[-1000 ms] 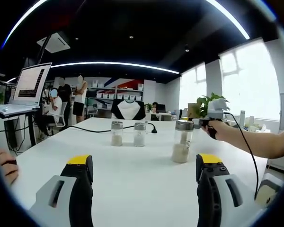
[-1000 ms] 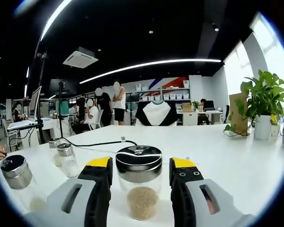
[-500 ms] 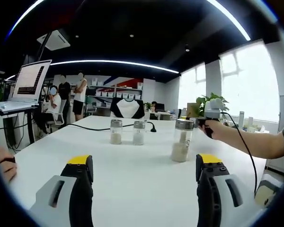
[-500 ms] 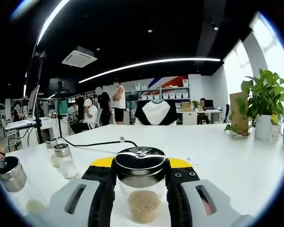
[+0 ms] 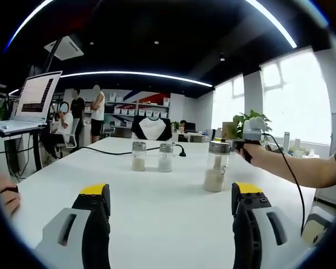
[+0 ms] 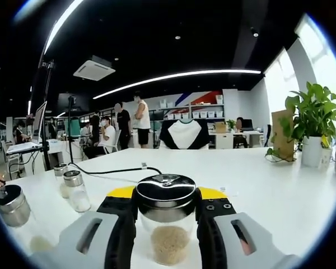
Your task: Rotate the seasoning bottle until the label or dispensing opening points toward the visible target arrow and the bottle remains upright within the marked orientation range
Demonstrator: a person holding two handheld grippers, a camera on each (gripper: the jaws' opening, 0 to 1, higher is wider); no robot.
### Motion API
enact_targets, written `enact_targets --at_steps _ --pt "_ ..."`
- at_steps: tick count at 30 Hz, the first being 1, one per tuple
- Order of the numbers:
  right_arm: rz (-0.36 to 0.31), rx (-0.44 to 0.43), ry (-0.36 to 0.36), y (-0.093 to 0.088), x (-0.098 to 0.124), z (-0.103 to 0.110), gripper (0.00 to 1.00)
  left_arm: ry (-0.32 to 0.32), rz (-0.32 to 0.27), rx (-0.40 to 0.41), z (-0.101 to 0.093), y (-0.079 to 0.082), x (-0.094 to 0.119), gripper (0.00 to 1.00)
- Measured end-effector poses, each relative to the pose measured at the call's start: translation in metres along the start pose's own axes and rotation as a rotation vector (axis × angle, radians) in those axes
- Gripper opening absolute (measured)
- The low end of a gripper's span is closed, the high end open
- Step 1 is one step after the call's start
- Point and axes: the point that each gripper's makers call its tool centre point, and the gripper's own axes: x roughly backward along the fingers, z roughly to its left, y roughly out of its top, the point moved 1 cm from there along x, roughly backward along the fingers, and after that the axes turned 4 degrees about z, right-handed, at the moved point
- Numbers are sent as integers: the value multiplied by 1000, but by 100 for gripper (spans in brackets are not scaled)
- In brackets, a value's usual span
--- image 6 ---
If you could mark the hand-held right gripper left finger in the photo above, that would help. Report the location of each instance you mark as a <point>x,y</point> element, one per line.
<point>117,232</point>

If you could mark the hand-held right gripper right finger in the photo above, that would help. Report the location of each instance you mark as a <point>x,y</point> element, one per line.
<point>215,232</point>

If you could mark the tall seasoning bottle brown grains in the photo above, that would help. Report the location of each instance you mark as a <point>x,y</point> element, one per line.
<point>166,193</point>

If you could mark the small seasoning bottle white powder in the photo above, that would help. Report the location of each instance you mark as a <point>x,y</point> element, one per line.
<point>72,179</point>

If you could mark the small seasoning bottle beige powder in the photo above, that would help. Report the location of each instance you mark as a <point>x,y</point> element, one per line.
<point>59,169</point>

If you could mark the tall seasoning bottle pale grains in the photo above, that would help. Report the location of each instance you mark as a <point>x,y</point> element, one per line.
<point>12,207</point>

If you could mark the white office desk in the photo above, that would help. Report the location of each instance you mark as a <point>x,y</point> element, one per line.
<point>222,140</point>

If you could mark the black laptop stand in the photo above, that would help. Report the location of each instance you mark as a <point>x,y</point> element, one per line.
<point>46,157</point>

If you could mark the small cardboard box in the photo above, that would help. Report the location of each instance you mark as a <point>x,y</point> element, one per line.
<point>220,127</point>

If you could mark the small potted plant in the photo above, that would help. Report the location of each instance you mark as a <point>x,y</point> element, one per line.
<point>231,124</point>

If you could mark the teal board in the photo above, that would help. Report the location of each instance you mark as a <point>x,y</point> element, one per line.
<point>77,127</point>

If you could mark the black monitor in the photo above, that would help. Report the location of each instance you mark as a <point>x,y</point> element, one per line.
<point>248,124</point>

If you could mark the shelf of white storage bins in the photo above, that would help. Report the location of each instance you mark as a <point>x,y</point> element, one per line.
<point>204,114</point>

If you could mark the brown cardboard box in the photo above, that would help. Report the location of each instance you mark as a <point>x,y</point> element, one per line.
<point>280,131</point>

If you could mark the white laptop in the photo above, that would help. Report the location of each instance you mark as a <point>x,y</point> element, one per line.
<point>39,123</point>

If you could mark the large potted green plant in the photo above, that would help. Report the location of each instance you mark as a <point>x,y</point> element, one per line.
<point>313,112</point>

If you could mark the long ceiling light strip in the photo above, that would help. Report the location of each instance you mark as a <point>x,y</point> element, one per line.
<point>51,37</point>
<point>184,74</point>

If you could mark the narrow window with blinds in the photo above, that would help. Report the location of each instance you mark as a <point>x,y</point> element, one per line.
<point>282,84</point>

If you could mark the ceiling air conditioner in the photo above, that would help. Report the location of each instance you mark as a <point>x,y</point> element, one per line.
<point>94,68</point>

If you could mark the tall black light stand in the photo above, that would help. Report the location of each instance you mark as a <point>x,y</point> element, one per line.
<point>48,64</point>

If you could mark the wide window with blinds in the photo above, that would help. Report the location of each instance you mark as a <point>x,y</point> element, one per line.
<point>324,56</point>

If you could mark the black camera tripod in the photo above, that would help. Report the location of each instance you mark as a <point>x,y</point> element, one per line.
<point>72,99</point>

